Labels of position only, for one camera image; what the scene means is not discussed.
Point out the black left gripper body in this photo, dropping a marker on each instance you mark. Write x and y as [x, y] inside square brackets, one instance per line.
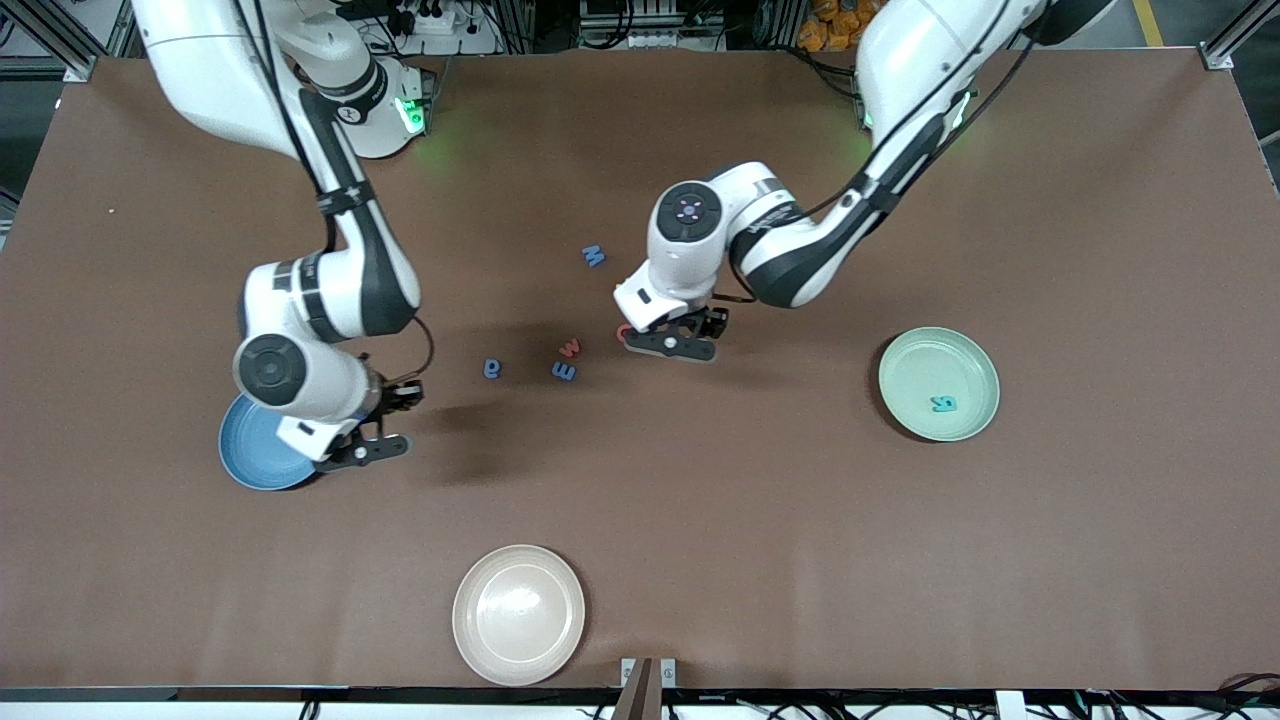
[708, 322]

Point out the metal bracket with wooden post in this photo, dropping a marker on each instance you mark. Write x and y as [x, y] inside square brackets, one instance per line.
[645, 695]

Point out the white power strip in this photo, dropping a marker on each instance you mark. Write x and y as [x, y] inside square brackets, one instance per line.
[440, 25]

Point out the blue letter M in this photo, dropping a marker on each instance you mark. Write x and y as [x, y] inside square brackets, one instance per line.
[594, 256]

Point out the pale green plate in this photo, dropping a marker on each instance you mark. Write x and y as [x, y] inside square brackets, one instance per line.
[939, 384]

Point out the beige plate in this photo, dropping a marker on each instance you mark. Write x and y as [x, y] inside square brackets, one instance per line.
[519, 615]

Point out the blue plate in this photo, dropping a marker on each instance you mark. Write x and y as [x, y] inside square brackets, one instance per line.
[250, 450]

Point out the orange toy pile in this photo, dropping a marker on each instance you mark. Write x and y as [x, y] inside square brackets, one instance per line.
[830, 30]

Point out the red letter w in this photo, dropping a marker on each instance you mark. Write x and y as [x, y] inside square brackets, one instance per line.
[569, 348]

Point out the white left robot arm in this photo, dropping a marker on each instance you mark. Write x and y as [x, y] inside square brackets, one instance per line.
[900, 60]

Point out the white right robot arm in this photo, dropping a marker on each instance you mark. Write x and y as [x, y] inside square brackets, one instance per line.
[220, 70]

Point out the blue letter E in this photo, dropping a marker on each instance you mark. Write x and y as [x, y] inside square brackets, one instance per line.
[564, 371]

